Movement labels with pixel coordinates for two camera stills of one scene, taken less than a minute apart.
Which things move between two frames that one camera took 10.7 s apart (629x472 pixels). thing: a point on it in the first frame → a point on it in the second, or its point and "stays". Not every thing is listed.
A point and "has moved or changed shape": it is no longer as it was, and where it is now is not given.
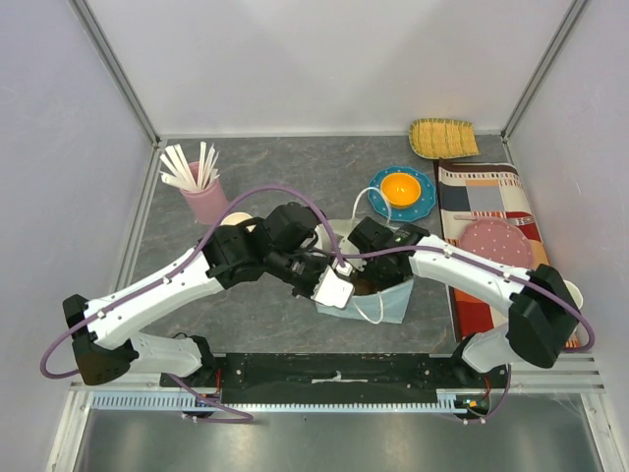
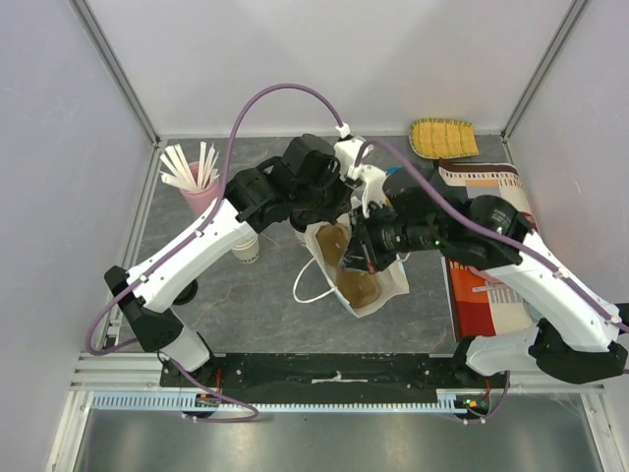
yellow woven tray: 442,138 stays
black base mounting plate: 333,378 stays
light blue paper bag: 388,306 has moved or changed shape
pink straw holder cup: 204,205 stays
